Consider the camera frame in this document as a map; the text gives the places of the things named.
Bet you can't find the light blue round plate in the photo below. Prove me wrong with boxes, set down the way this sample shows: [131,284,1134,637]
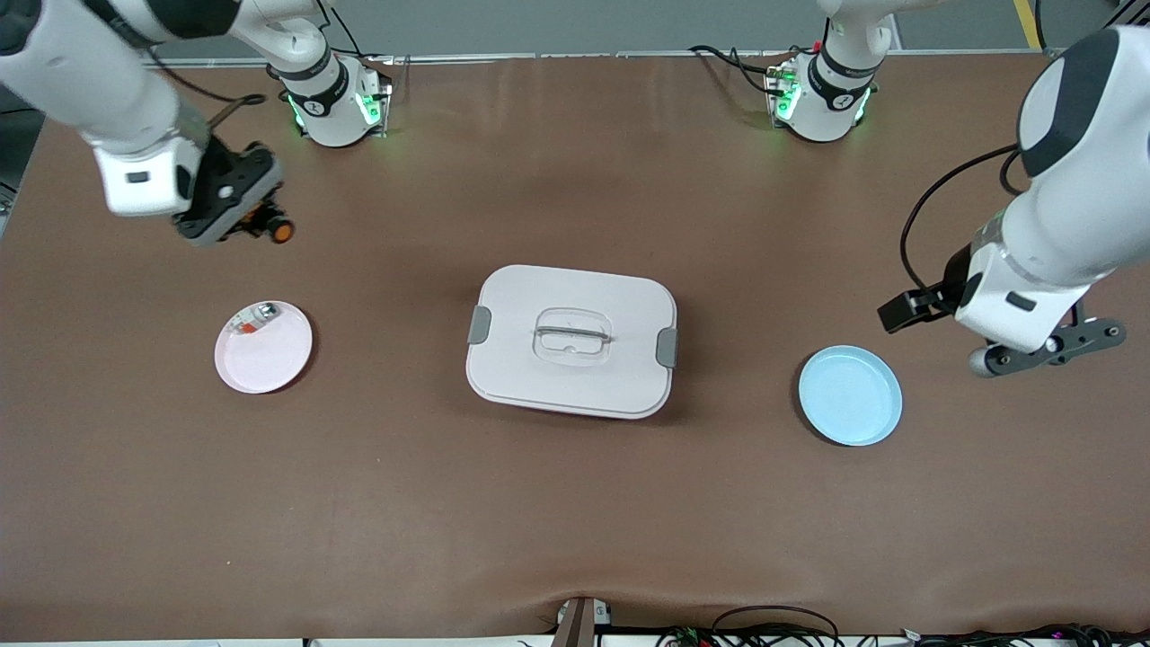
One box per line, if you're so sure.
[798,345,904,448]

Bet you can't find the pink round plate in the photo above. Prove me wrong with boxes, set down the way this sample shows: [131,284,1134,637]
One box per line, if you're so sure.
[214,300,314,395]

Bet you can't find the brown table mat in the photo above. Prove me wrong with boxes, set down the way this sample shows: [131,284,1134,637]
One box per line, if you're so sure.
[0,49,1150,643]

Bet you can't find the white lunch box grey latches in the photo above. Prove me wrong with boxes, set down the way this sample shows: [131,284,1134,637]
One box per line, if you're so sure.
[465,264,678,421]

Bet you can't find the black left arm wrist cable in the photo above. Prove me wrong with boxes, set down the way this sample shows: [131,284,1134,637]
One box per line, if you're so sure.
[901,144,1025,293]

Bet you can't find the black arm wrist cable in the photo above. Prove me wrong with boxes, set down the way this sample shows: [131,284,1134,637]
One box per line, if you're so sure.
[901,144,1025,293]
[144,49,269,136]

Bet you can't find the black right arm wrist cable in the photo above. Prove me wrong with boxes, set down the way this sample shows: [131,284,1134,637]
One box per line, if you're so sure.
[144,49,269,136]

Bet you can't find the white red green switch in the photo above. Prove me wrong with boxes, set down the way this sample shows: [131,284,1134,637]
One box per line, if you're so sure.
[229,304,281,337]

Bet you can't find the black cable at arm base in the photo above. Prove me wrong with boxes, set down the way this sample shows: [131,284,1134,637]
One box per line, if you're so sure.
[314,0,365,59]
[687,45,784,95]

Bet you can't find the black cable loop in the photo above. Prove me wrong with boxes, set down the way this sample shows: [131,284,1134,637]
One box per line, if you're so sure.
[710,606,842,647]

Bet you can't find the black cable bundle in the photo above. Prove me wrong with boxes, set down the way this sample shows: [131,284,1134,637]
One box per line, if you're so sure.
[916,624,1150,647]

